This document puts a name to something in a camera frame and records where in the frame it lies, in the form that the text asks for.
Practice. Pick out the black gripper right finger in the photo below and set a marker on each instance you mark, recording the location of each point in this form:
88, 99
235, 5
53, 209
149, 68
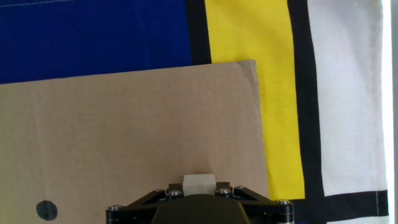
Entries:
270, 214

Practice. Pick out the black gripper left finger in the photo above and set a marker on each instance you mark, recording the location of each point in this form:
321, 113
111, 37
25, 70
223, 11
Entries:
136, 214

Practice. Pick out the small pale wooden block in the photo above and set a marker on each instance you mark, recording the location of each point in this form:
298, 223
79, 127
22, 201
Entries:
199, 185

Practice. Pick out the colour block patterned cloth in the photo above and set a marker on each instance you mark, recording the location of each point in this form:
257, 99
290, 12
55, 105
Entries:
248, 37

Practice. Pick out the brown cardboard sheet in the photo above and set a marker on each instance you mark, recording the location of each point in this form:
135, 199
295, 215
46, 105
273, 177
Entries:
124, 140

